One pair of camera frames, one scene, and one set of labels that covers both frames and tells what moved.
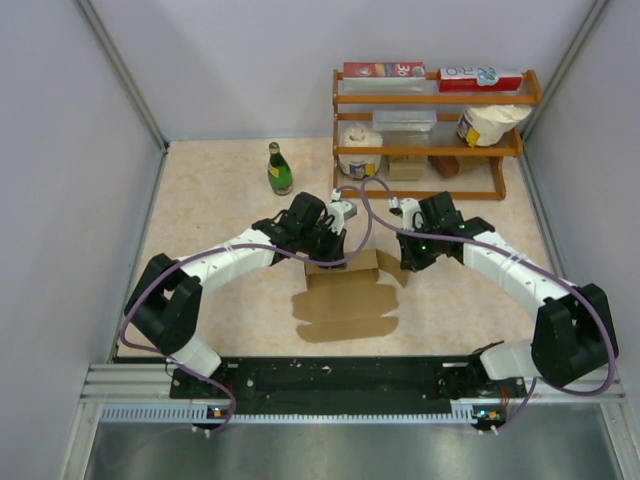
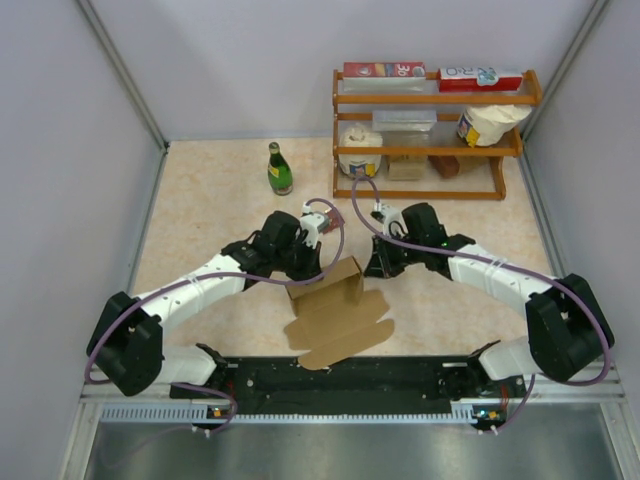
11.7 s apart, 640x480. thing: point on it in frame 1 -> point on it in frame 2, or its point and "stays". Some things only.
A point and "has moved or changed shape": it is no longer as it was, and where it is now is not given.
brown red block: (447, 166) stays
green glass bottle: (279, 172) stays
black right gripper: (409, 260) -> (381, 264)
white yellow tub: (359, 166) stays
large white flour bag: (483, 124) stays
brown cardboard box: (346, 302) has moved or changed shape
